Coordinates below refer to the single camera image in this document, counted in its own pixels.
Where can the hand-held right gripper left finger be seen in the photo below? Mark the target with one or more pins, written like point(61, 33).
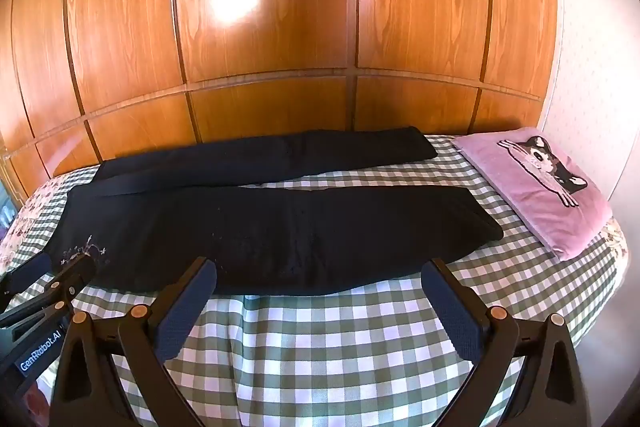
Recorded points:
point(185, 307)

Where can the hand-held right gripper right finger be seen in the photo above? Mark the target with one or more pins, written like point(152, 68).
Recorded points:
point(452, 307)

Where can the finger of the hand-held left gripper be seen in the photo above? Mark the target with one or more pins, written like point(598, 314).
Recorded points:
point(72, 274)
point(27, 272)

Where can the black pants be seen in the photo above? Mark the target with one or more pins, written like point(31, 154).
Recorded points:
point(280, 227)

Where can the green checked bed sheet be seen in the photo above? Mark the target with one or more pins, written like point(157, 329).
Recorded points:
point(320, 347)

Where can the pink cat print pillow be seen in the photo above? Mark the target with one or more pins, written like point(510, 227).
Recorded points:
point(540, 192)

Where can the wooden panelled wardrobe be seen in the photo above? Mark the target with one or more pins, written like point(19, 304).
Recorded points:
point(300, 7)

